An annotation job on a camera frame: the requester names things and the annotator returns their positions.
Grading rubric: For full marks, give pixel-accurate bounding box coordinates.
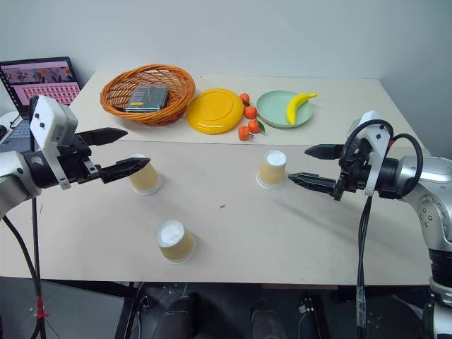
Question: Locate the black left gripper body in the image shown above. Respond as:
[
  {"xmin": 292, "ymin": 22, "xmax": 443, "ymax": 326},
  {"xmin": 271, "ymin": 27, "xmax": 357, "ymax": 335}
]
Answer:
[{"xmin": 57, "ymin": 132, "xmax": 105, "ymax": 185}]

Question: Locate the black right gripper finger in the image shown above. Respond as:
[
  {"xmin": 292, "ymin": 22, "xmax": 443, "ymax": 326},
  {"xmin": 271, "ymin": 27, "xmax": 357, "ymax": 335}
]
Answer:
[
  {"xmin": 304, "ymin": 143, "xmax": 344, "ymax": 160},
  {"xmin": 287, "ymin": 172, "xmax": 339, "ymax": 198}
]

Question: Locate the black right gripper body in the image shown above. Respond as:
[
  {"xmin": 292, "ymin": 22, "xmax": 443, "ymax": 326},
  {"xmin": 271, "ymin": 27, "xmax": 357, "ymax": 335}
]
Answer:
[{"xmin": 333, "ymin": 138, "xmax": 372, "ymax": 202}]

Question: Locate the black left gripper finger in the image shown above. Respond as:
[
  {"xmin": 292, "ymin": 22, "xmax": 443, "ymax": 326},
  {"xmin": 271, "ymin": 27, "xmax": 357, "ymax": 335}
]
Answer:
[
  {"xmin": 78, "ymin": 127, "xmax": 129, "ymax": 146},
  {"xmin": 100, "ymin": 157, "xmax": 153, "ymax": 185}
]

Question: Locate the brown paper cup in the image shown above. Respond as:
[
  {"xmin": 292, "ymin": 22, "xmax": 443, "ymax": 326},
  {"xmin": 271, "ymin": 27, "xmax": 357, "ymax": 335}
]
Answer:
[
  {"xmin": 154, "ymin": 220, "xmax": 198, "ymax": 265},
  {"xmin": 127, "ymin": 153, "xmax": 164, "ymax": 196},
  {"xmin": 255, "ymin": 149, "xmax": 288, "ymax": 191}
]

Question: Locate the orange wicker basket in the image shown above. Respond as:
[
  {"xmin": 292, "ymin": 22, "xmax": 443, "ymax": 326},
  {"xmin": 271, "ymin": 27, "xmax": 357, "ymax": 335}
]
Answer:
[{"xmin": 100, "ymin": 63, "xmax": 197, "ymax": 126}]

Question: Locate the yellow toy banana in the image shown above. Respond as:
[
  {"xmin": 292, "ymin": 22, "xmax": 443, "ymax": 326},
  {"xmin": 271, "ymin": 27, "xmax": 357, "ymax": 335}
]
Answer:
[{"xmin": 285, "ymin": 91, "xmax": 319, "ymax": 126}]

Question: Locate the dark rectangular box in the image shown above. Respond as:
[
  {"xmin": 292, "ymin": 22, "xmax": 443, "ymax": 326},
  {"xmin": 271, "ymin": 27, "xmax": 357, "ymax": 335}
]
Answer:
[{"xmin": 125, "ymin": 84, "xmax": 170, "ymax": 114}]

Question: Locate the green plastic plate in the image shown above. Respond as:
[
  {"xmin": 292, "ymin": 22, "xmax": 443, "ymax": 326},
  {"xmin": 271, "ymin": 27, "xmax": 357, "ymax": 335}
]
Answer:
[{"xmin": 256, "ymin": 90, "xmax": 316, "ymax": 130}]

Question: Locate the open laptop computer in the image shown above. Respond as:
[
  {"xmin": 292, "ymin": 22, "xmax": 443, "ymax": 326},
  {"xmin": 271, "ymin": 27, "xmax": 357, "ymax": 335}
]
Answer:
[{"xmin": 0, "ymin": 56, "xmax": 84, "ymax": 144}]

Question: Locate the yellow plastic disc plate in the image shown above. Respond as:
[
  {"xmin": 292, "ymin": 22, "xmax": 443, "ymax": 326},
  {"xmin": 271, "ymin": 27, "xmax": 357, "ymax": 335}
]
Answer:
[{"xmin": 185, "ymin": 88, "xmax": 246, "ymax": 136}]

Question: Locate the dark rounded shape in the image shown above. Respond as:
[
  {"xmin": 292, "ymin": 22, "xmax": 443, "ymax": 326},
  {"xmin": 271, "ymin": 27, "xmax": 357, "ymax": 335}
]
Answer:
[
  {"xmin": 140, "ymin": 282, "xmax": 199, "ymax": 339},
  {"xmin": 250, "ymin": 299, "xmax": 284, "ymax": 339}
]

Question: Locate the black table leg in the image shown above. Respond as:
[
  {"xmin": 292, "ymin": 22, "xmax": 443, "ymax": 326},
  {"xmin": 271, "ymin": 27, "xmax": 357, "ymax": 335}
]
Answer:
[{"xmin": 113, "ymin": 281, "xmax": 143, "ymax": 339}]

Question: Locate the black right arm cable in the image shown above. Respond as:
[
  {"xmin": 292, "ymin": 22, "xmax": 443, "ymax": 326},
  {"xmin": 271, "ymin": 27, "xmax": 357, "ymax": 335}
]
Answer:
[
  {"xmin": 391, "ymin": 133, "xmax": 424, "ymax": 196},
  {"xmin": 340, "ymin": 119, "xmax": 394, "ymax": 171},
  {"xmin": 355, "ymin": 193, "xmax": 374, "ymax": 339}
]

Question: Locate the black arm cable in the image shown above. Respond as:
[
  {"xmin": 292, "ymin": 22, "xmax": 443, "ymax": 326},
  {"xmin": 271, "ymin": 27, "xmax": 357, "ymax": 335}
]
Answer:
[
  {"xmin": 340, "ymin": 119, "xmax": 394, "ymax": 171},
  {"xmin": 1, "ymin": 214, "xmax": 42, "ymax": 296},
  {"xmin": 391, "ymin": 133, "xmax": 424, "ymax": 196},
  {"xmin": 28, "ymin": 97, "xmax": 48, "ymax": 339},
  {"xmin": 355, "ymin": 193, "xmax": 374, "ymax": 339}
]

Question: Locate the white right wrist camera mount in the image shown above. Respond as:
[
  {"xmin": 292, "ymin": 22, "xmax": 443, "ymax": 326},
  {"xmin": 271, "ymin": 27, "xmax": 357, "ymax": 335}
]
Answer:
[{"xmin": 347, "ymin": 109, "xmax": 395, "ymax": 197}]

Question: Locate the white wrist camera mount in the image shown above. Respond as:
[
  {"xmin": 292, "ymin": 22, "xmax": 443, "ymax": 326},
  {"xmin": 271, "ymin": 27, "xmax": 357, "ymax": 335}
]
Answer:
[
  {"xmin": 347, "ymin": 109, "xmax": 395, "ymax": 197},
  {"xmin": 29, "ymin": 95, "xmax": 79, "ymax": 191}
]

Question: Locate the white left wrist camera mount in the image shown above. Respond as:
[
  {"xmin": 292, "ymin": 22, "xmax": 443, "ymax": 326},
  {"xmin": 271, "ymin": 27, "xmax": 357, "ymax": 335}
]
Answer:
[{"xmin": 29, "ymin": 95, "xmax": 79, "ymax": 191}]

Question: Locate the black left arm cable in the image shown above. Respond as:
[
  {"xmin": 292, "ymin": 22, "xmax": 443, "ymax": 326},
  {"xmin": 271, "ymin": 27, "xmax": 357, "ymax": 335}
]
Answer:
[
  {"xmin": 1, "ymin": 214, "xmax": 42, "ymax": 296},
  {"xmin": 28, "ymin": 97, "xmax": 48, "ymax": 339}
]

